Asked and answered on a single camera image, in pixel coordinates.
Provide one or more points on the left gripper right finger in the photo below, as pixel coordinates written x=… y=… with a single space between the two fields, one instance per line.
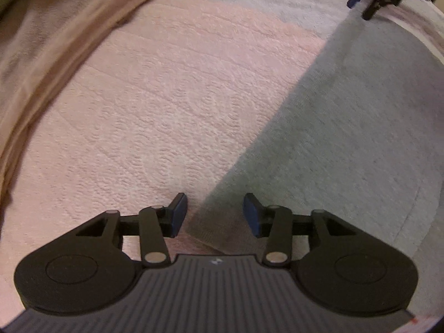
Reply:
x=336 y=264

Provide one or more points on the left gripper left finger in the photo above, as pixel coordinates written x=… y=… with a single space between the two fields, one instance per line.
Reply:
x=100 y=261

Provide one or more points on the grey-green towel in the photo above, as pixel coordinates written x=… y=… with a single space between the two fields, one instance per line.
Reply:
x=360 y=135

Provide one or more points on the folded pink-beige blanket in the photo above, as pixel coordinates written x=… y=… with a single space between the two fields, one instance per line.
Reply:
x=43 y=43

